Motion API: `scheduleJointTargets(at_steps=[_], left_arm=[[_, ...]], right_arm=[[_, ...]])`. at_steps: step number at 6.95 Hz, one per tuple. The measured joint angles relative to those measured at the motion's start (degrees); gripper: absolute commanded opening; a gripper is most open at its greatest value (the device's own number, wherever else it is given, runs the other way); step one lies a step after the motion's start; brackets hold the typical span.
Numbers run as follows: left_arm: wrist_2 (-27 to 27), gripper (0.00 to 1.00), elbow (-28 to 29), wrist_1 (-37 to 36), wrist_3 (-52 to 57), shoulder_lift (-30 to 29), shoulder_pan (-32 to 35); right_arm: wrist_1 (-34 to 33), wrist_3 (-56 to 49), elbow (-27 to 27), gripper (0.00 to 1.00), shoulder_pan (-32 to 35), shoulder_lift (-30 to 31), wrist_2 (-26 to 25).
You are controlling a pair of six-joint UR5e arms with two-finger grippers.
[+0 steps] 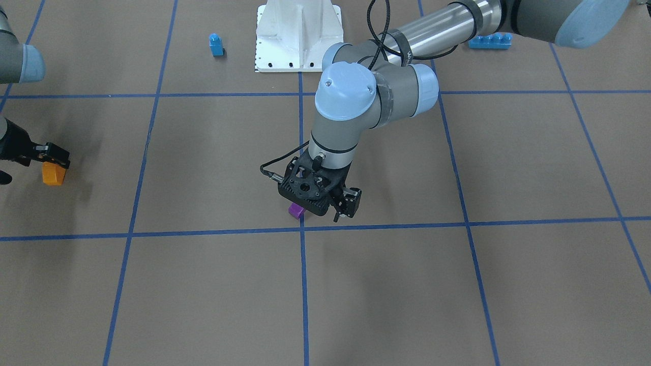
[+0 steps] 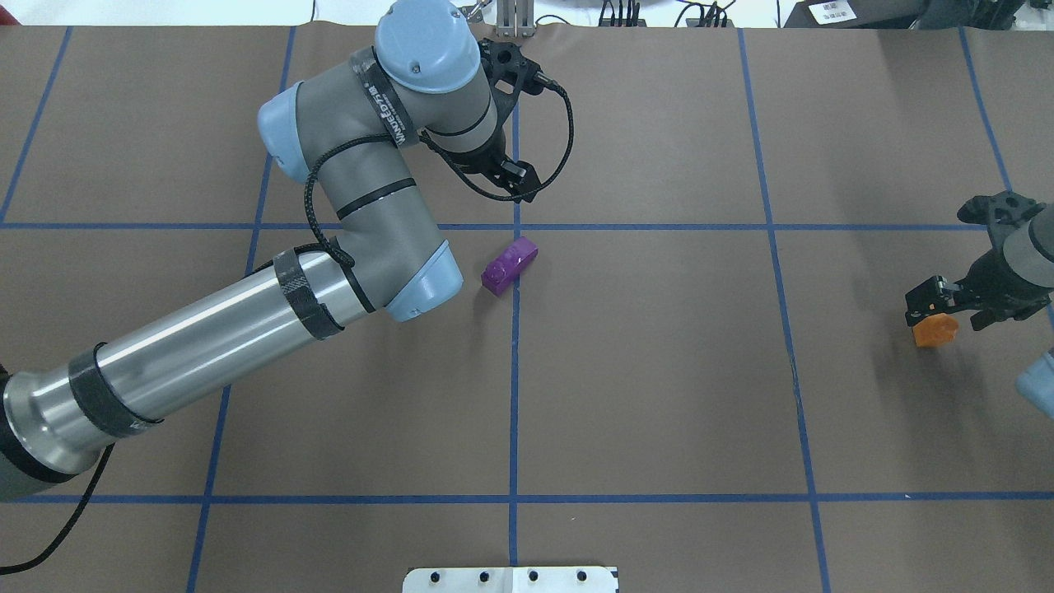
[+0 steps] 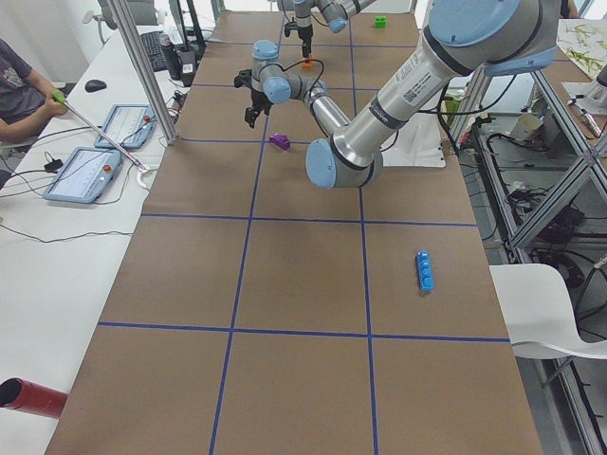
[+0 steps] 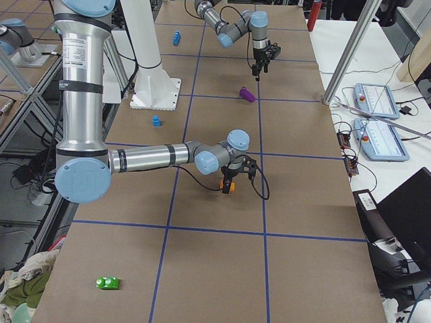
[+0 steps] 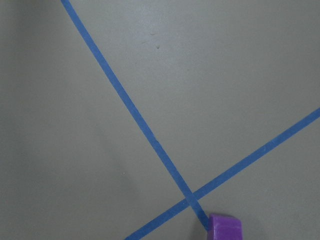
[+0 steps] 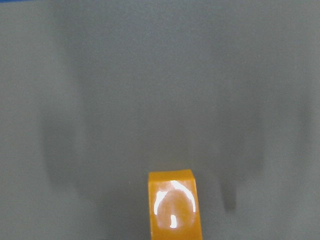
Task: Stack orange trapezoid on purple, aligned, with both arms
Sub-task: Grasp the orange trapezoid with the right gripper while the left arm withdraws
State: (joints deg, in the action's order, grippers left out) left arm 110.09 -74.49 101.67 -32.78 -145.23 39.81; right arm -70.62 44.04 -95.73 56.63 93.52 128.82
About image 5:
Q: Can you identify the purple trapezoid block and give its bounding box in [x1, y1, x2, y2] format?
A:
[207, 213, 243, 240]

